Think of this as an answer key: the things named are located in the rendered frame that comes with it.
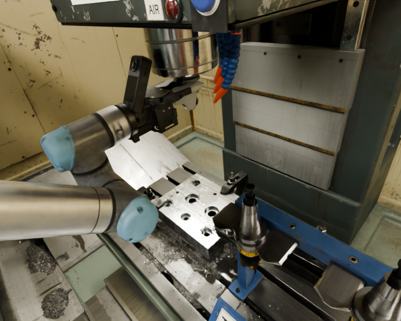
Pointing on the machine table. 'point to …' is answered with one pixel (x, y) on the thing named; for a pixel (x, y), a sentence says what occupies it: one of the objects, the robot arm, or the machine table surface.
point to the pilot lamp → (171, 9)
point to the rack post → (244, 280)
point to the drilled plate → (165, 215)
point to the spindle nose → (181, 51)
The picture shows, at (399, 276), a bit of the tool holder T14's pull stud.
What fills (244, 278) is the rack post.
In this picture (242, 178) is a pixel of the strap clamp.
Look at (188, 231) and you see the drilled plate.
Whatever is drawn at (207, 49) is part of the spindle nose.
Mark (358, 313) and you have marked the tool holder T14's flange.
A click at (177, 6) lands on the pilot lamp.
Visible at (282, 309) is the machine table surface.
